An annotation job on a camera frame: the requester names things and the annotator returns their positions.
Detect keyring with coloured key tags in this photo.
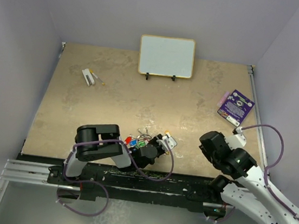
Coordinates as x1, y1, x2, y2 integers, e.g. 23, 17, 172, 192
124, 127, 152, 149

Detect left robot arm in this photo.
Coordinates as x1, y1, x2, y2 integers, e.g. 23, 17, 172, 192
60, 124, 177, 185

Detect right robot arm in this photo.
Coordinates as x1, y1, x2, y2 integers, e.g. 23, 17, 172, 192
199, 131, 299, 224

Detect yellow tipped pen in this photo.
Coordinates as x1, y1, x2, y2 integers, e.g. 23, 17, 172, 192
89, 69, 105, 86

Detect small whiteboard on stand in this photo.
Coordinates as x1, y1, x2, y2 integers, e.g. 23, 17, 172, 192
138, 35, 196, 81

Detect purple card package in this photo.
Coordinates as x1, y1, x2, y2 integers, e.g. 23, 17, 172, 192
217, 89, 255, 127

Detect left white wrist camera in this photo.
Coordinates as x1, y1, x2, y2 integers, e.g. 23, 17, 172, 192
157, 135, 177, 152

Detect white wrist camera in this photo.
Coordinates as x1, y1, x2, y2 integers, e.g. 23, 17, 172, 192
157, 135, 177, 152
225, 126, 247, 150

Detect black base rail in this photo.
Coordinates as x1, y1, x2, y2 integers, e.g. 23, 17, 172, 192
17, 155, 232, 219

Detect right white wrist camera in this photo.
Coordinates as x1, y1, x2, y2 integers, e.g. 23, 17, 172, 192
225, 126, 247, 150

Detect aluminium frame rail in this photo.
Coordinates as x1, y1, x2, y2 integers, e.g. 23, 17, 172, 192
0, 157, 54, 187

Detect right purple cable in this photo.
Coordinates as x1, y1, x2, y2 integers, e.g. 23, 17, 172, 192
204, 118, 299, 224

